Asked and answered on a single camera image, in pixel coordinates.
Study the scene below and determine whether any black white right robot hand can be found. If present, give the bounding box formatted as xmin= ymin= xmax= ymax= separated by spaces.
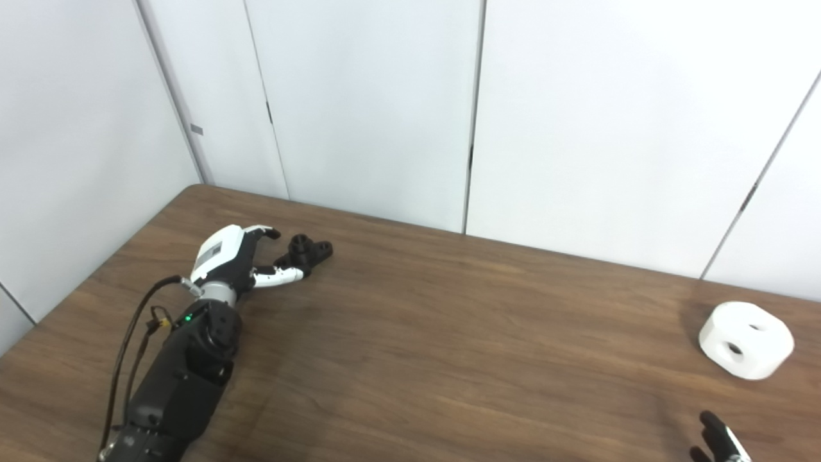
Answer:
xmin=690 ymin=411 xmax=752 ymax=462

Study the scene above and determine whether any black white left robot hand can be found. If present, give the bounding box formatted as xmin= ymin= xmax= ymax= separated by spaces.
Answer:
xmin=190 ymin=225 xmax=305 ymax=302

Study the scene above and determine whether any black flanged holder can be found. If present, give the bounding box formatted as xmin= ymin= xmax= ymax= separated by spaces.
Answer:
xmin=274 ymin=235 xmax=334 ymax=278

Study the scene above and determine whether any round white piece with holes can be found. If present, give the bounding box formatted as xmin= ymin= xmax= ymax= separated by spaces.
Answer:
xmin=698 ymin=302 xmax=795 ymax=381

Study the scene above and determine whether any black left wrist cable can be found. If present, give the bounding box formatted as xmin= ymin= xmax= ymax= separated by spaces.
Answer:
xmin=99 ymin=275 xmax=193 ymax=462

